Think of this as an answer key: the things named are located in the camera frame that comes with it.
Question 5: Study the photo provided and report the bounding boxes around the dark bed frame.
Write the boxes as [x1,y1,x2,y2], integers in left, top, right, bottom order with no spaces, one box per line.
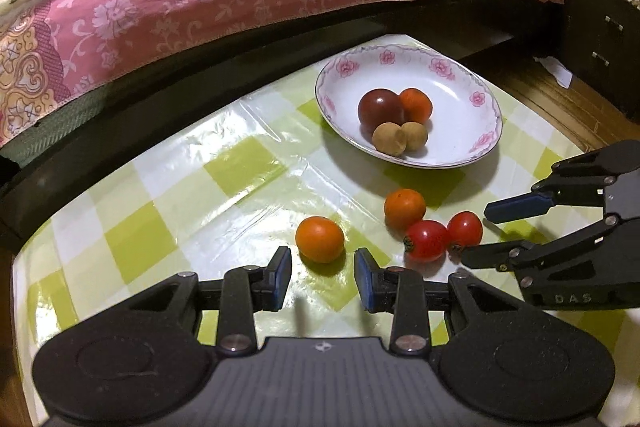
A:
[1,0,566,255]

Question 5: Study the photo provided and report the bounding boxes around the white floral rimmed plate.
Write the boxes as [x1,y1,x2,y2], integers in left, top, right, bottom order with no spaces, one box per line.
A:
[314,44,502,169]

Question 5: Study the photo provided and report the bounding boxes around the small orange mandarin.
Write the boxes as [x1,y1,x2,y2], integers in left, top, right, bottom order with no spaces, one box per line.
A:
[384,188,426,231]

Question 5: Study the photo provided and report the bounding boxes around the red cherry tomato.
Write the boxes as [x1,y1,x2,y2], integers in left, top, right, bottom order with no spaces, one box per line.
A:
[447,211,483,251]
[404,220,449,262]

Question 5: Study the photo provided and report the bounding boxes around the large bumpy mandarin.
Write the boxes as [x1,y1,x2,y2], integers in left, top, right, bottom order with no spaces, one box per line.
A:
[398,88,433,124]

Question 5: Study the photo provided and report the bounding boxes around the dark drawer cabinet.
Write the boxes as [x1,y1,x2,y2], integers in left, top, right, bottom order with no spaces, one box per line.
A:
[563,0,639,120]

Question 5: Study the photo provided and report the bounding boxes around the dark red plum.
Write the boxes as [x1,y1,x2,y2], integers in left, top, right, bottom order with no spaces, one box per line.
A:
[358,89,405,133]

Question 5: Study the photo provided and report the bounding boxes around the tan longan with dent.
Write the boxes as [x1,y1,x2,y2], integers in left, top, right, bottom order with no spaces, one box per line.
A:
[371,122,407,157]

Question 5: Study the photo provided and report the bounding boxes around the small tan longan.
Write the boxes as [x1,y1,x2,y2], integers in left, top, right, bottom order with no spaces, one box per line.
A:
[400,121,428,152]

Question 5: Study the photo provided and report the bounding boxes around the white paper scrap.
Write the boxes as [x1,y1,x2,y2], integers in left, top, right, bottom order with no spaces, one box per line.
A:
[535,56,574,90]

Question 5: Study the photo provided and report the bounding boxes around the green white checkered tablecloth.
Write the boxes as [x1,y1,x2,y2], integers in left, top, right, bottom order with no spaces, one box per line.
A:
[12,33,640,427]

